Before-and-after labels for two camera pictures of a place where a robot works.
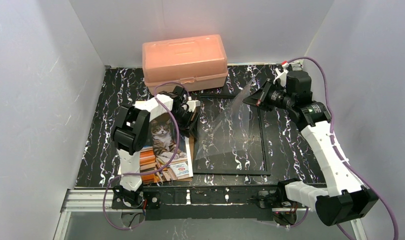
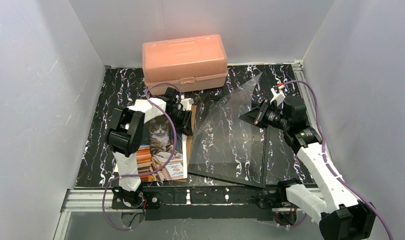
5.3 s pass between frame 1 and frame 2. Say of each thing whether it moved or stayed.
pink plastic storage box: stayed
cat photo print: stayed
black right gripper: moved
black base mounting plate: stayed
